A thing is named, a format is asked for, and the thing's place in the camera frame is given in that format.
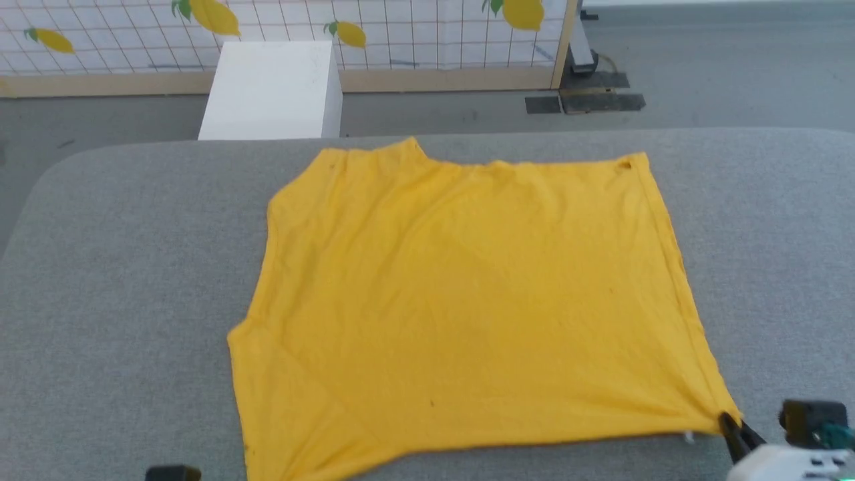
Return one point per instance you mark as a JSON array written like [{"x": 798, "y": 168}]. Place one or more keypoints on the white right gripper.
[{"x": 795, "y": 464}]

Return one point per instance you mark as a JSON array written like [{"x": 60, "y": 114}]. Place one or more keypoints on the yellow t-shirt garment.
[{"x": 467, "y": 300}]

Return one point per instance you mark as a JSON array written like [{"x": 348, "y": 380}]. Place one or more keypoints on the large black floor plate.
[{"x": 598, "y": 93}]

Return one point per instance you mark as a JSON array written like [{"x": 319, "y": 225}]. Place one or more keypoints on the small dark floor plate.
[{"x": 542, "y": 104}]

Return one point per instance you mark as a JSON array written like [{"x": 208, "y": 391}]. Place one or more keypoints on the large yellow lemon decoration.
[
  {"x": 520, "y": 13},
  {"x": 210, "y": 15}
]

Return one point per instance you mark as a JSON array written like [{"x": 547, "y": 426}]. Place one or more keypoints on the wooden framed grid panel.
[{"x": 414, "y": 40}]

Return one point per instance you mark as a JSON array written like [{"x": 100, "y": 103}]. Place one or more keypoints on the small yellow lemon decoration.
[
  {"x": 349, "y": 34},
  {"x": 52, "y": 41}
]

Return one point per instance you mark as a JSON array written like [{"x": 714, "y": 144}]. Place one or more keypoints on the white rectangular box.
[{"x": 274, "y": 90}]

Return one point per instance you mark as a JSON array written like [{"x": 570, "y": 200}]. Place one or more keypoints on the grey fabric sofa seat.
[{"x": 120, "y": 267}]

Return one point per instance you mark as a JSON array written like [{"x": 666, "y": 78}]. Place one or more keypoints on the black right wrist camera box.
[{"x": 805, "y": 421}]

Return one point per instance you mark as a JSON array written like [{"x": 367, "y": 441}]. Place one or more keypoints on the teal right camera connector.
[{"x": 841, "y": 435}]

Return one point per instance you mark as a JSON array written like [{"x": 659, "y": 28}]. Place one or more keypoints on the grey metal stand post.
[{"x": 582, "y": 40}]

